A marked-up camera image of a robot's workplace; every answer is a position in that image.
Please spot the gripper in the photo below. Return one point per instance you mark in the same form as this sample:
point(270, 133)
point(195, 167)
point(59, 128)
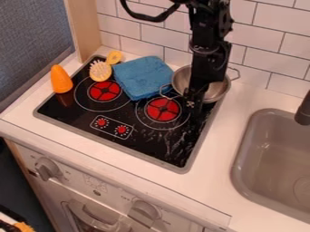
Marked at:
point(208, 65)

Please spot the orange toy carrot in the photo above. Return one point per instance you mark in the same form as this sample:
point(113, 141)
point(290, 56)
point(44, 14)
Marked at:
point(61, 80)

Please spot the yellow brush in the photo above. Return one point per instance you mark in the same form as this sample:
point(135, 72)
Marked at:
point(101, 70)

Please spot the toy stove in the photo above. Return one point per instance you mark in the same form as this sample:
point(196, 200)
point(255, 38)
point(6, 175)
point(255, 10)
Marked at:
point(121, 133)

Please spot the toy sink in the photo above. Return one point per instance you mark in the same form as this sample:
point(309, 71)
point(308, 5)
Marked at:
point(274, 163)

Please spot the blue cloth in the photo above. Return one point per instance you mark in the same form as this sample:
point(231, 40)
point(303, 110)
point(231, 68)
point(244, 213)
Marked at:
point(142, 76)

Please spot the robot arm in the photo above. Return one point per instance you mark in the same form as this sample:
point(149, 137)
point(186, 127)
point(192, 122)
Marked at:
point(210, 21)

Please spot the silver pan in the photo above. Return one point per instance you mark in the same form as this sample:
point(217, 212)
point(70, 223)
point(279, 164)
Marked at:
point(216, 90)

